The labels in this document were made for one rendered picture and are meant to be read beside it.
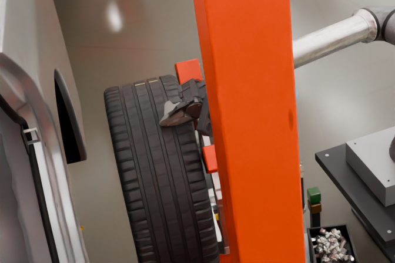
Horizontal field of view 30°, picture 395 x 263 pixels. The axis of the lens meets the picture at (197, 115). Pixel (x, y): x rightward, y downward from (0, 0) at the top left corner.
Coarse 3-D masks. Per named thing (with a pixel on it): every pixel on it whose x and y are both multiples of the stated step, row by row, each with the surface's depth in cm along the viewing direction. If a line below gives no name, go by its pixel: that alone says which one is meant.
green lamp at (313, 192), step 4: (308, 188) 254; (312, 188) 253; (316, 188) 253; (308, 192) 253; (312, 192) 252; (316, 192) 252; (308, 196) 254; (312, 196) 251; (316, 196) 251; (320, 196) 252; (312, 200) 252; (316, 200) 252; (320, 200) 253
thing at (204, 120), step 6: (204, 102) 201; (204, 108) 200; (204, 114) 199; (198, 120) 199; (204, 120) 198; (210, 120) 200; (198, 126) 199; (204, 126) 198; (210, 126) 200; (204, 132) 198; (210, 132) 201
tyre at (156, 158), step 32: (128, 96) 220; (160, 96) 218; (128, 128) 211; (160, 128) 210; (192, 128) 210; (128, 160) 206; (160, 160) 206; (192, 160) 206; (128, 192) 204; (160, 192) 204; (192, 192) 205; (160, 224) 206; (192, 224) 207; (160, 256) 210; (192, 256) 212
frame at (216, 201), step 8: (200, 136) 215; (208, 136) 213; (208, 144) 213; (200, 152) 263; (216, 176) 211; (216, 184) 211; (216, 192) 211; (216, 200) 211; (216, 208) 259; (224, 216) 214; (216, 224) 251; (224, 224) 216; (216, 232) 248; (224, 232) 218; (224, 240) 220; (224, 248) 222
